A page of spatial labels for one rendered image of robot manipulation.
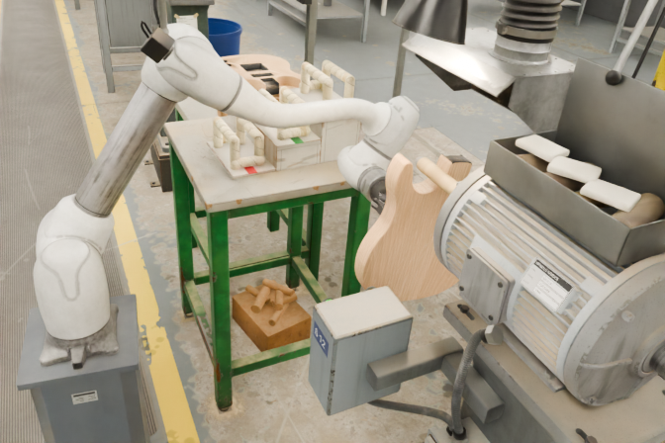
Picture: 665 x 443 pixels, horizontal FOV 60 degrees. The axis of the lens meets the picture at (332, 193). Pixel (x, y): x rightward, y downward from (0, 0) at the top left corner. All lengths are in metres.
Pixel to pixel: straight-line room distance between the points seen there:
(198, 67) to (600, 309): 0.93
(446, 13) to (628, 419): 0.70
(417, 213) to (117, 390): 0.89
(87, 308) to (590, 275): 1.12
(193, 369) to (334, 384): 1.46
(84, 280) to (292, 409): 1.12
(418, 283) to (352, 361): 0.46
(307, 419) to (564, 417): 1.46
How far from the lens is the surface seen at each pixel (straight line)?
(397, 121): 1.58
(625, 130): 0.99
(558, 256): 0.90
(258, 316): 2.49
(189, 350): 2.56
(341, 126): 1.91
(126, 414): 1.71
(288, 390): 2.40
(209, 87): 1.34
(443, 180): 1.21
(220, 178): 1.83
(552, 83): 1.08
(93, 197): 1.61
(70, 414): 1.70
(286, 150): 1.85
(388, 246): 1.32
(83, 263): 1.48
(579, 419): 0.99
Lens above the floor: 1.82
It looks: 30 degrees down
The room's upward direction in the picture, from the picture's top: 5 degrees clockwise
